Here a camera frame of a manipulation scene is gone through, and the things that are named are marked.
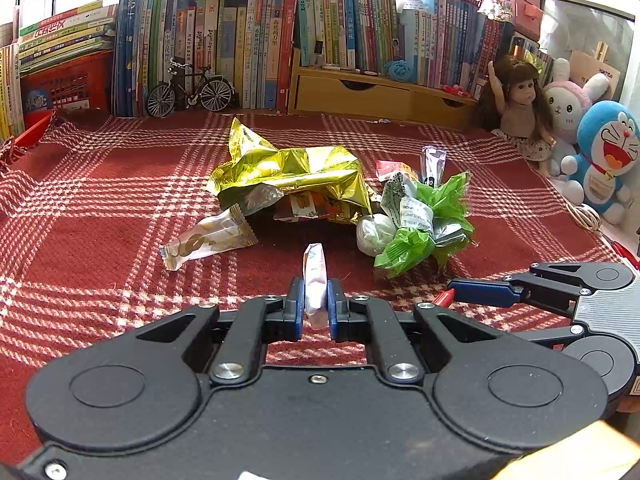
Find beige biscuit wrapper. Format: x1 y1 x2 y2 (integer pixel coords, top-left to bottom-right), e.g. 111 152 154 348
160 204 257 271

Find purple white small wrapper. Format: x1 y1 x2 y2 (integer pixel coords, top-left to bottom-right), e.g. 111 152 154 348
420 145 447 188

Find books on wooden organizer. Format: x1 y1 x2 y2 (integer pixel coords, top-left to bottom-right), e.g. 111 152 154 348
296 0 516 96

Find left row upright books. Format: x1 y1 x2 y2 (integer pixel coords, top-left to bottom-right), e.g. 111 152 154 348
111 0 298 117

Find miniature black bicycle model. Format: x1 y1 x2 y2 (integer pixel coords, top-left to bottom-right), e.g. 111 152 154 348
145 58 235 118

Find green wrapper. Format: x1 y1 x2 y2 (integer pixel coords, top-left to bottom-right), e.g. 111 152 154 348
374 172 474 278

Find red white plaid tablecloth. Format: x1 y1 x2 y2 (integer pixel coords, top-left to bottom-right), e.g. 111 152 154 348
1 112 615 464

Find wooden drawer organizer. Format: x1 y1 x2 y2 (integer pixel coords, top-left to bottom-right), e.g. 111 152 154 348
288 49 475 131

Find blue yarn flower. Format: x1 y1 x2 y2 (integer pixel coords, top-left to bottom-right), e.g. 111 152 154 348
383 60 413 82

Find white pink bunny plush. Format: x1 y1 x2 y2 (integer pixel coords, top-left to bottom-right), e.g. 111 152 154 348
544 58 608 178

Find blue Doraemon plush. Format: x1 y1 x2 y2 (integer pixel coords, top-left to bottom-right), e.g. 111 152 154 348
561 101 639 226

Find white pink candy wrapper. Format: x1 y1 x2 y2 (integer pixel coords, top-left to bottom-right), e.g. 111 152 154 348
303 243 328 330

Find white round wrapper ball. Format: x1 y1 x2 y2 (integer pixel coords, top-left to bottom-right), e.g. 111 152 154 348
356 214 397 257

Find colourful snack wrapper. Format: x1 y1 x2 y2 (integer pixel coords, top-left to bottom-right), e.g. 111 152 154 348
273 191 361 224

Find stack of flat books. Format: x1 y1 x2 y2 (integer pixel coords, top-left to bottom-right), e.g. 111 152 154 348
17 0 118 77

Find large yellow foil snack bag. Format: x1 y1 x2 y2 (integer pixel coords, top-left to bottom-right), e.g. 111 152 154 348
206 118 372 214

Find far left upright books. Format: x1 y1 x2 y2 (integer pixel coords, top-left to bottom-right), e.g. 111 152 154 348
0 44 25 141

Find brown haired doll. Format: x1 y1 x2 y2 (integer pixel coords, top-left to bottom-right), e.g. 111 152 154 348
477 55 555 177

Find red box with print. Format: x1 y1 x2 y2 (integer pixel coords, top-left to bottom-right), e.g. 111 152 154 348
21 50 113 129

